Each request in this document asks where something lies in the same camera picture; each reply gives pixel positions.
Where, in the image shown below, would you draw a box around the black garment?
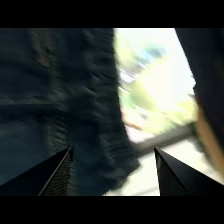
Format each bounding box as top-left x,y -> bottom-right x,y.
174,27 -> 224,158

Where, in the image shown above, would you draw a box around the blue jeans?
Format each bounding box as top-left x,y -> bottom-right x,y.
0,27 -> 141,197

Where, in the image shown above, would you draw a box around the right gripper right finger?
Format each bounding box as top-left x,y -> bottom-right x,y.
153,147 -> 224,197

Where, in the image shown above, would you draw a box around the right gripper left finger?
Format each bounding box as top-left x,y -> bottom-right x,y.
0,146 -> 73,197

